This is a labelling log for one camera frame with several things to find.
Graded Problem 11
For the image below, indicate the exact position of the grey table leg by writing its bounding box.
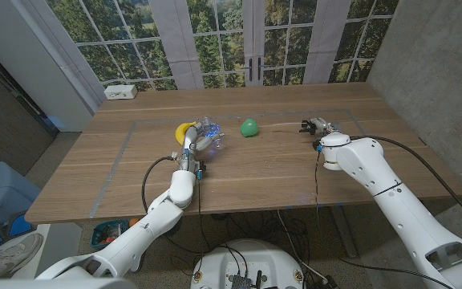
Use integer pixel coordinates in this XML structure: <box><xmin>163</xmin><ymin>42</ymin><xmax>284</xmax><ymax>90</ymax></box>
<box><xmin>329</xmin><ymin>206</ymin><xmax>360</xmax><ymax>258</ymax></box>

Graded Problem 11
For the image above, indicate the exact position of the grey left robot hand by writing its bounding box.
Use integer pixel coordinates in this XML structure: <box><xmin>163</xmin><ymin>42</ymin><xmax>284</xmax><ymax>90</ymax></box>
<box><xmin>178</xmin><ymin>120</ymin><xmax>224</xmax><ymax>172</ymax></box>

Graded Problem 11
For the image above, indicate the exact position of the yellow toy banana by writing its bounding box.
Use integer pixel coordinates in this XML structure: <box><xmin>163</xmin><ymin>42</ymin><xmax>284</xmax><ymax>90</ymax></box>
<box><xmin>174</xmin><ymin>121</ymin><xmax>198</xmax><ymax>146</ymax></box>

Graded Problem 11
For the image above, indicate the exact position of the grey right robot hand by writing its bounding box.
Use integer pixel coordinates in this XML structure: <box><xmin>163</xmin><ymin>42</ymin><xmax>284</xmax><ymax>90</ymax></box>
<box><xmin>301</xmin><ymin>117</ymin><xmax>342</xmax><ymax>140</ymax></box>

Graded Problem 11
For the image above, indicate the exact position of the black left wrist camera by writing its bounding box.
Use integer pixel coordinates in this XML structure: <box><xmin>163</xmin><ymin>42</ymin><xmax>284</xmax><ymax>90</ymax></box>
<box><xmin>193</xmin><ymin>161</ymin><xmax>207</xmax><ymax>181</ymax></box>

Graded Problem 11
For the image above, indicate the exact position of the white power strip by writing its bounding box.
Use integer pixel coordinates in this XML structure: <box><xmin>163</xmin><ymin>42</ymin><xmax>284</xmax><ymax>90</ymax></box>
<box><xmin>103</xmin><ymin>83</ymin><xmax>139</xmax><ymax>100</ymax></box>

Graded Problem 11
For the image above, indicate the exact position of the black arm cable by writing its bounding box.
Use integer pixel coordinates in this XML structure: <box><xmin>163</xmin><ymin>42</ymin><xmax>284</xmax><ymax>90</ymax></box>
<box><xmin>349</xmin><ymin>135</ymin><xmax>462</xmax><ymax>234</ymax></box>
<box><xmin>141</xmin><ymin>156</ymin><xmax>176</xmax><ymax>214</ymax></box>

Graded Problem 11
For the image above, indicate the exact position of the grey white sneaker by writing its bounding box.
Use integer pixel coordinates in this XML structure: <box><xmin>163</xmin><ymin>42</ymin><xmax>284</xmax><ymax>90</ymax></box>
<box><xmin>0</xmin><ymin>232</ymin><xmax>44</xmax><ymax>280</ymax></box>

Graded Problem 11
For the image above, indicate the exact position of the printed window backdrop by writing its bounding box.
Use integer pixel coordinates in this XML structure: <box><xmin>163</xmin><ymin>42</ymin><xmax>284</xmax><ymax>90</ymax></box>
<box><xmin>45</xmin><ymin>0</ymin><xmax>400</xmax><ymax>92</ymax></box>

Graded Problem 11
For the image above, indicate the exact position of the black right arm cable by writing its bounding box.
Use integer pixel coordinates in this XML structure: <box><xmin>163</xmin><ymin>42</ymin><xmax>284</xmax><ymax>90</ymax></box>
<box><xmin>349</xmin><ymin>135</ymin><xmax>462</xmax><ymax>234</ymax></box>

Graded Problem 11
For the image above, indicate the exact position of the blue grey storage box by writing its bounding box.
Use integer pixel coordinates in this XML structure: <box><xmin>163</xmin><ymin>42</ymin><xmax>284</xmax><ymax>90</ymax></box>
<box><xmin>0</xmin><ymin>161</ymin><xmax>42</xmax><ymax>232</ymax></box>

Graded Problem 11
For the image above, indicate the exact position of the teal toy basket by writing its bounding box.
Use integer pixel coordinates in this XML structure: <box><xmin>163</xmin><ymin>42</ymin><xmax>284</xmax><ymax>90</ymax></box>
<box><xmin>90</xmin><ymin>218</ymin><xmax>131</xmax><ymax>250</ymax></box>

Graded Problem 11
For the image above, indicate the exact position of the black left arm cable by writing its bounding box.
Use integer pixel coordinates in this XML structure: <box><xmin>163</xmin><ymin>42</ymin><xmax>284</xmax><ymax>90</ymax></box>
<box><xmin>141</xmin><ymin>156</ymin><xmax>176</xmax><ymax>214</ymax></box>

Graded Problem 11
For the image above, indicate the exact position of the white floor cable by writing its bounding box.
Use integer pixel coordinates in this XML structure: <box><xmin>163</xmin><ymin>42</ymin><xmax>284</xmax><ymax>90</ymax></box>
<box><xmin>275</xmin><ymin>210</ymin><xmax>329</xmax><ymax>283</ymax></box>

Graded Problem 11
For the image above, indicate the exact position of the green toy pepper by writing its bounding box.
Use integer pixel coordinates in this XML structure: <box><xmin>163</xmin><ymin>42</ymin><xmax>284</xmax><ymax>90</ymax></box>
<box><xmin>239</xmin><ymin>118</ymin><xmax>260</xmax><ymax>138</ymax></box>

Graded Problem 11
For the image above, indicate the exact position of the white robot torso base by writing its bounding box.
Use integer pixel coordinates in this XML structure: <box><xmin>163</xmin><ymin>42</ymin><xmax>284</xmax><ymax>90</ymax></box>
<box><xmin>189</xmin><ymin>239</ymin><xmax>306</xmax><ymax>289</ymax></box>

